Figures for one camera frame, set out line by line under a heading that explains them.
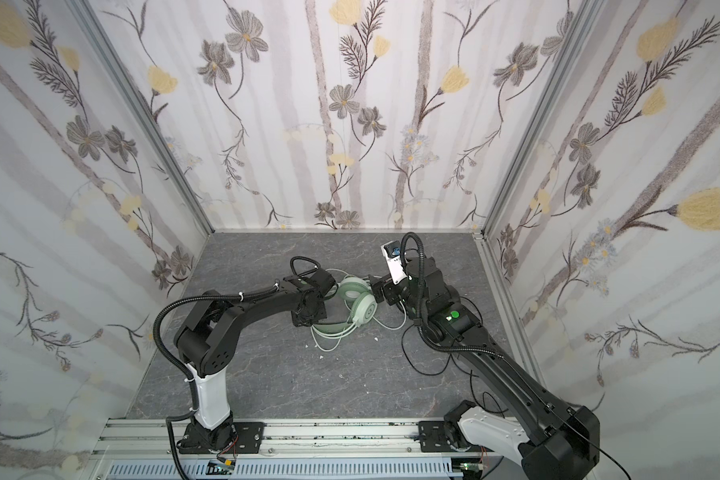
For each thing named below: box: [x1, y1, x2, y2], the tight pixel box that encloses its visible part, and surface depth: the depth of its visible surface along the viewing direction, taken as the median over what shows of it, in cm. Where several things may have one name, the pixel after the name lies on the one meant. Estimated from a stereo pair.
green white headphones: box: [312, 276, 378, 334], surface depth 92 cm
